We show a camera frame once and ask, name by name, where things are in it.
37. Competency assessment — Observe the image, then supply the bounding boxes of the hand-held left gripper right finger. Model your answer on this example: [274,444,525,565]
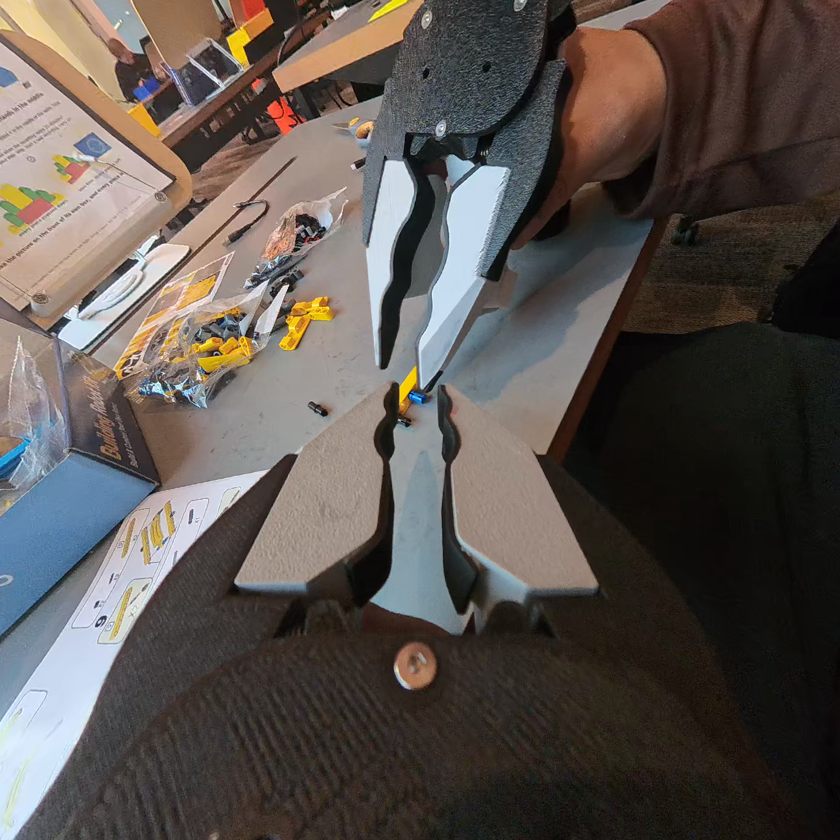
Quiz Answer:
[437,382,600,618]

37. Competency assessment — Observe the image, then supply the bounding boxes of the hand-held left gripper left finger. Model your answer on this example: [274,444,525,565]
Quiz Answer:
[234,381,400,608]

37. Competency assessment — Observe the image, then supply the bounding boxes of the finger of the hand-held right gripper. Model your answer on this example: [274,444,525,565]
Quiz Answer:
[364,159,437,370]
[415,155,514,389]

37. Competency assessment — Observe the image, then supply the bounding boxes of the yellow five-hole beam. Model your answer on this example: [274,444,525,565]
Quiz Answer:
[395,366,421,424]

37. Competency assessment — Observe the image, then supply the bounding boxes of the person's right forearm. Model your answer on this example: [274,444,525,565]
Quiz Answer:
[600,0,840,221]

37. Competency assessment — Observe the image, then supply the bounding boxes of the grey desk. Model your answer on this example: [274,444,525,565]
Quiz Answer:
[0,108,657,716]

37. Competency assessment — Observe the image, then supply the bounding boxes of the person's right hand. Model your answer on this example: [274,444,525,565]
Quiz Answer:
[512,26,670,253]

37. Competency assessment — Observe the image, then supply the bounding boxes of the plastic bag of black parts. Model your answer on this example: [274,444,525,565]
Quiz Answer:
[246,188,349,290]

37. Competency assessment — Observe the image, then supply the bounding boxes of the background grey table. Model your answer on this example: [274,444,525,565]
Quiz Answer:
[272,0,424,96]

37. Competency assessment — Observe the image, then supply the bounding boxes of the person's legs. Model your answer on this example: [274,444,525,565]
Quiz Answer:
[564,223,840,840]

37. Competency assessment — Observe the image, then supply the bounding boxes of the plastic bag of yellow parts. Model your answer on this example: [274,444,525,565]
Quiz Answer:
[125,282,291,409]

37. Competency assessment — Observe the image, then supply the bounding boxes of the yellow and grey sticker sheet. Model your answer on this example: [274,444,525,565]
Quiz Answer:
[115,251,236,380]

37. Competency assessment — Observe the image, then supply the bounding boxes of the dark blue kit box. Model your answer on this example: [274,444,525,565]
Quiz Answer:
[0,315,161,641]

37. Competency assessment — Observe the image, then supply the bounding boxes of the open instruction booklet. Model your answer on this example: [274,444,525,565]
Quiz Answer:
[0,469,270,840]

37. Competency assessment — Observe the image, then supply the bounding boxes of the plastic bag with blue parts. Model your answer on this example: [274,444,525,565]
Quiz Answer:
[0,335,70,487]

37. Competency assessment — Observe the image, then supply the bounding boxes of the poster display board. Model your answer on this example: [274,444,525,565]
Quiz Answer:
[0,29,193,329]

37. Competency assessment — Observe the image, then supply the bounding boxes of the black cable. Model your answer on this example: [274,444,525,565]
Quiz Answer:
[223,199,270,242]

